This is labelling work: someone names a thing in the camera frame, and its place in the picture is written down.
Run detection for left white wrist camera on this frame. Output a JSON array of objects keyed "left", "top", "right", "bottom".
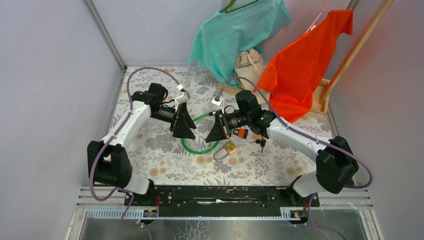
[{"left": 174, "top": 84, "right": 191, "bottom": 107}]

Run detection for beige cloth bag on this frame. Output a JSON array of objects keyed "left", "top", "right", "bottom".
[{"left": 234, "top": 48, "right": 266, "bottom": 105}]

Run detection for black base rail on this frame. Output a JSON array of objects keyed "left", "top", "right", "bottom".
[{"left": 124, "top": 185, "right": 320, "bottom": 218}]

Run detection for black head keys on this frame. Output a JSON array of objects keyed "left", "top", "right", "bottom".
[{"left": 252, "top": 138, "right": 267, "bottom": 153}]

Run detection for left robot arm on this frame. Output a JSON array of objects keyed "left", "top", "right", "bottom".
[{"left": 87, "top": 83, "right": 196, "bottom": 206}]

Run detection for orange t-shirt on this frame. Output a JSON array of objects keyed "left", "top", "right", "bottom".
[{"left": 256, "top": 9, "right": 354, "bottom": 123}]

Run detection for brass padlock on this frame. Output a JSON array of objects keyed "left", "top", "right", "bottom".
[{"left": 213, "top": 141, "right": 238, "bottom": 162}]

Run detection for wooden clothes rack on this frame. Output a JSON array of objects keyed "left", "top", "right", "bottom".
[{"left": 215, "top": 0, "right": 396, "bottom": 121}]

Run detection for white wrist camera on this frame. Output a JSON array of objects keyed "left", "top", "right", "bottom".
[
  {"left": 174, "top": 84, "right": 191, "bottom": 107},
  {"left": 211, "top": 96, "right": 226, "bottom": 113}
]

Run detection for green cable lock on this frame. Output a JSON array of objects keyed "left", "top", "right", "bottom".
[{"left": 180, "top": 112, "right": 221, "bottom": 156}]

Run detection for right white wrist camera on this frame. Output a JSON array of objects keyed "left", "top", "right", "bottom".
[{"left": 211, "top": 96, "right": 226, "bottom": 113}]

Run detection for orange black padlock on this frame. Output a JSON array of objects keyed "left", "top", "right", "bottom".
[{"left": 232, "top": 128, "right": 249, "bottom": 139}]

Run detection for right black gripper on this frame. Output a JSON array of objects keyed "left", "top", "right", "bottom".
[{"left": 205, "top": 109, "right": 250, "bottom": 144}]

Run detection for teal t-shirt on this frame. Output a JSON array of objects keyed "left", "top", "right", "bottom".
[{"left": 187, "top": 0, "right": 292, "bottom": 86}]

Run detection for aluminium frame profile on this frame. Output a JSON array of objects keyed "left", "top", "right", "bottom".
[{"left": 82, "top": 0, "right": 127, "bottom": 71}]

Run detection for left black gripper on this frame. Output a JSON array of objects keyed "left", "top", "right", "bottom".
[{"left": 149, "top": 102, "right": 196, "bottom": 140}]

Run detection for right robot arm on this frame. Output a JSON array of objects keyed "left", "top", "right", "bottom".
[{"left": 205, "top": 90, "right": 359, "bottom": 206}]

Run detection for floral table cloth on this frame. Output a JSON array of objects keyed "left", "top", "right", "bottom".
[{"left": 113, "top": 66, "right": 316, "bottom": 186}]

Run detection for green hanger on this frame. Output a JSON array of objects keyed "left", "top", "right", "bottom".
[{"left": 219, "top": 0, "right": 258, "bottom": 14}]

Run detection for pink hanger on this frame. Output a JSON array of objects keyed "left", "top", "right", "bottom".
[{"left": 305, "top": 0, "right": 331, "bottom": 33}]

